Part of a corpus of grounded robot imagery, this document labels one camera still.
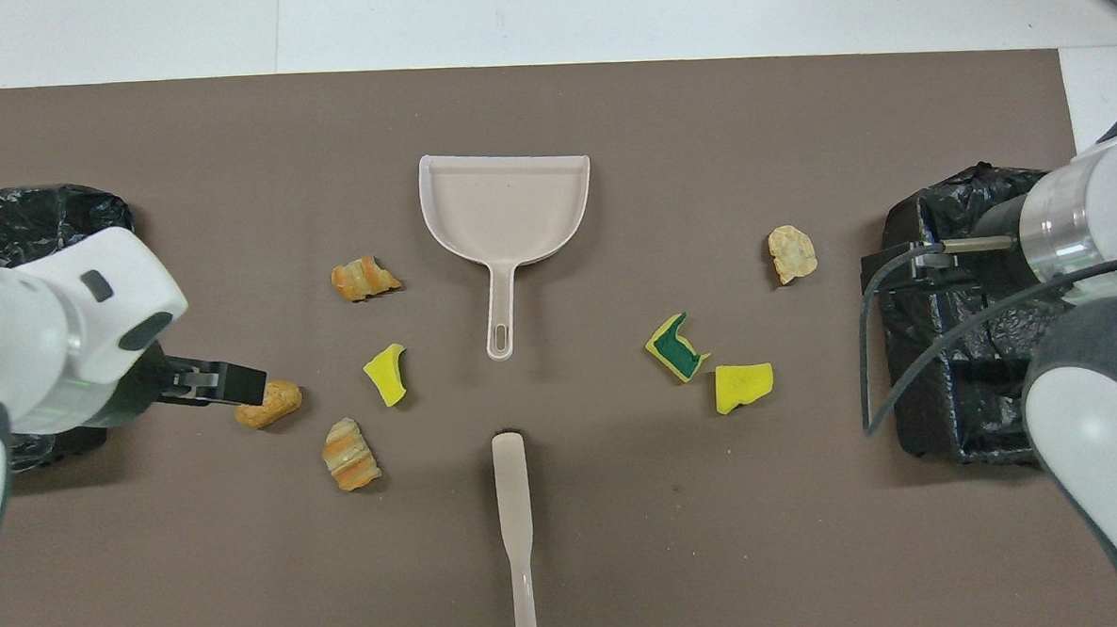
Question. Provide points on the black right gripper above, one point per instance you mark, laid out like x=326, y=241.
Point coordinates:
x=1004, y=266

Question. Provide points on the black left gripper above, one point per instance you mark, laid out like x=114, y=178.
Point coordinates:
x=147, y=388

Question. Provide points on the round brown bread roll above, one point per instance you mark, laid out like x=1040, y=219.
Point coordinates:
x=270, y=404

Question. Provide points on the striped bread chunk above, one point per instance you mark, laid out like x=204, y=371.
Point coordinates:
x=350, y=454

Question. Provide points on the small yellow sponge wedge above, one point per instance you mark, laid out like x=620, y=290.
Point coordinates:
x=388, y=376

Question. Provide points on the striped croissant piece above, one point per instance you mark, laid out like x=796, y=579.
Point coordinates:
x=364, y=278

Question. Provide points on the beige hand brush black bristles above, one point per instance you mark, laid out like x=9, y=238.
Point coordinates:
x=513, y=504

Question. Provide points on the beige plastic dustpan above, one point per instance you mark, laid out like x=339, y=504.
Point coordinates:
x=507, y=212

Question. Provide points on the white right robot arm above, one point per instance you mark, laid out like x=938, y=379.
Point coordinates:
x=1099, y=394

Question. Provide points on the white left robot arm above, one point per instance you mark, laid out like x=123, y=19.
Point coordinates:
x=31, y=318

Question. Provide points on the bin with black trash bag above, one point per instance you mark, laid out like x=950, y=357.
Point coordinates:
x=27, y=224
x=958, y=400

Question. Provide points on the pale flat bread piece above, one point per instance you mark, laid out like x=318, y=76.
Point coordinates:
x=792, y=253

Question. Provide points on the green and yellow sponge piece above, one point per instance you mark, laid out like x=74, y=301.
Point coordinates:
x=678, y=348

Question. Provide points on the brown table mat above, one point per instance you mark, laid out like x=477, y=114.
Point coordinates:
x=625, y=537

